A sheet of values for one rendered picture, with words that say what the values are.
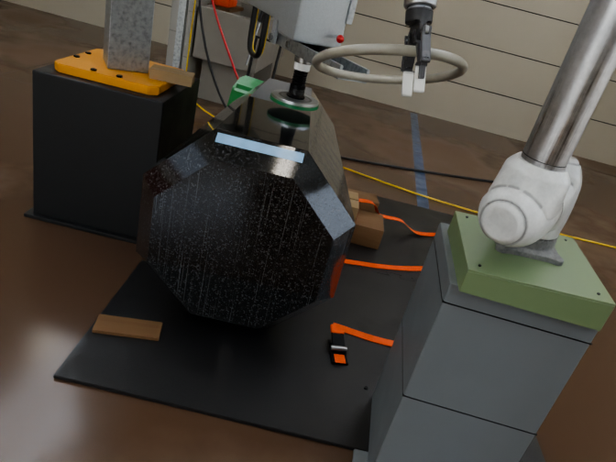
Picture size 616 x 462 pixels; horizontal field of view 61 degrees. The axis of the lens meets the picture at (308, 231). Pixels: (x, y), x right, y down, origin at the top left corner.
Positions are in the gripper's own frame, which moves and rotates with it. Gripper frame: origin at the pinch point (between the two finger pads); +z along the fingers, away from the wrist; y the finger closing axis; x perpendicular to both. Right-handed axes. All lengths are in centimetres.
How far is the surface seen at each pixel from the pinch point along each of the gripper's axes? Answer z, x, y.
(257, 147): 18, 38, 47
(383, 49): -8.7, 9.2, 0.5
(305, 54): -20, 19, 71
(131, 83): -8, 91, 112
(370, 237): 63, -42, 156
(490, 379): 80, -24, -15
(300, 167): 25, 23, 43
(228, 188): 34, 48, 49
